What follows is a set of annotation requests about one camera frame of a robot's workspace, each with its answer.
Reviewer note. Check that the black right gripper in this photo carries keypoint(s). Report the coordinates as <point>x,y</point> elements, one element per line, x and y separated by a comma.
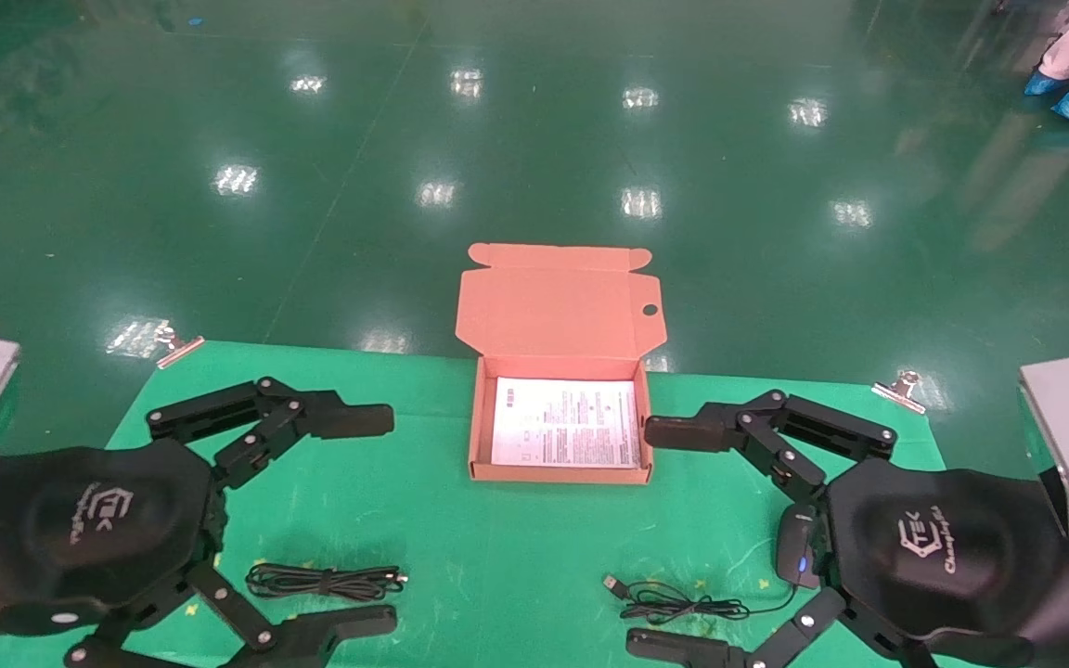
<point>943,547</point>

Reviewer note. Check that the green table mat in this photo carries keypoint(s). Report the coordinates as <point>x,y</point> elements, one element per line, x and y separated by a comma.
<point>497,557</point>

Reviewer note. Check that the white printed instruction sheet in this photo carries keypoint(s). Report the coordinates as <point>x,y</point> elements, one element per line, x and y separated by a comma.
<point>562,422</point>

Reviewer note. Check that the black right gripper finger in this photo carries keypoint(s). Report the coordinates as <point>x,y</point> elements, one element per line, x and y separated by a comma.
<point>683,649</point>

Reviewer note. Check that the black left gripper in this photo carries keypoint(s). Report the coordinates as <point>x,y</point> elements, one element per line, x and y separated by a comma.
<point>89,529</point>

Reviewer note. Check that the open brown cardboard box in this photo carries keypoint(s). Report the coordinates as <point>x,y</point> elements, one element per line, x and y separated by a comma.
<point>553,315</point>

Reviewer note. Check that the silver metal binder clip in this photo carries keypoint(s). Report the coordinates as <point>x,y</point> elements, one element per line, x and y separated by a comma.
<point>177,349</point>
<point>901,392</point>

